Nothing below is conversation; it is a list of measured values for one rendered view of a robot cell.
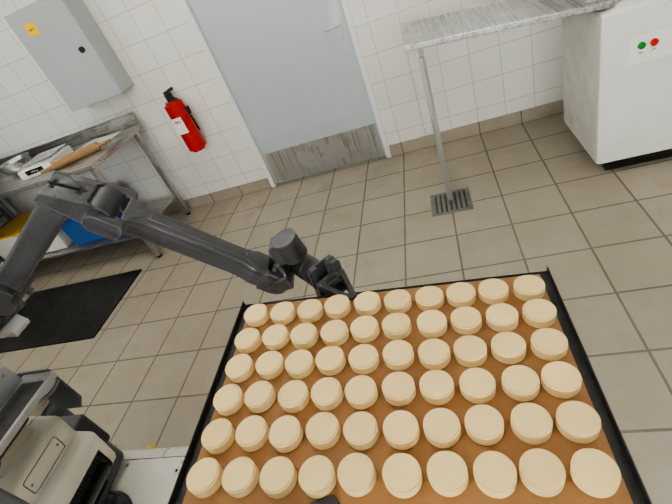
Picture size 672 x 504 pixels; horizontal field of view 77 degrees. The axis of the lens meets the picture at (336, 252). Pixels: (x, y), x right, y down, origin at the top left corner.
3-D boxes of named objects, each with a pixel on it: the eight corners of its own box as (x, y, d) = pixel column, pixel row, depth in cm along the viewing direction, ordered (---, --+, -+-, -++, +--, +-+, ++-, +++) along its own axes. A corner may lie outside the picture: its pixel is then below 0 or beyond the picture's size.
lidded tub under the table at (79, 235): (74, 247, 362) (53, 223, 347) (102, 217, 397) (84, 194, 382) (109, 238, 351) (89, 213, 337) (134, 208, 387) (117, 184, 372)
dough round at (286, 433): (277, 421, 66) (272, 414, 65) (307, 421, 65) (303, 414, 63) (268, 452, 62) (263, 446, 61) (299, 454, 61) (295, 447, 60)
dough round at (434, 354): (447, 343, 69) (446, 335, 68) (454, 368, 65) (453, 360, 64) (417, 348, 70) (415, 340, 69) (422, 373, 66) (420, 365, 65)
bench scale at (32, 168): (22, 181, 325) (13, 171, 320) (45, 163, 351) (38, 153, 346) (53, 169, 319) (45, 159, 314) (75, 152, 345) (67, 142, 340)
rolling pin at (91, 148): (42, 177, 312) (36, 170, 308) (44, 174, 317) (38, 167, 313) (113, 144, 318) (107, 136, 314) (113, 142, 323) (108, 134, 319)
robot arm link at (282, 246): (275, 268, 103) (272, 295, 97) (249, 237, 95) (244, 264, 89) (318, 252, 99) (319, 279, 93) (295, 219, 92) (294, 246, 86)
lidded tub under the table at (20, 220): (5, 264, 388) (-18, 242, 373) (39, 233, 423) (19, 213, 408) (34, 257, 376) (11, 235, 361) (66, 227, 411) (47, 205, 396)
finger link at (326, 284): (372, 304, 87) (344, 286, 93) (364, 279, 83) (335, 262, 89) (348, 324, 84) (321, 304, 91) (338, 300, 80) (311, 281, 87)
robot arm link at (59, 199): (60, 150, 78) (35, 182, 71) (131, 189, 85) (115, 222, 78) (-6, 273, 101) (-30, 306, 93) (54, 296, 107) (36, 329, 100)
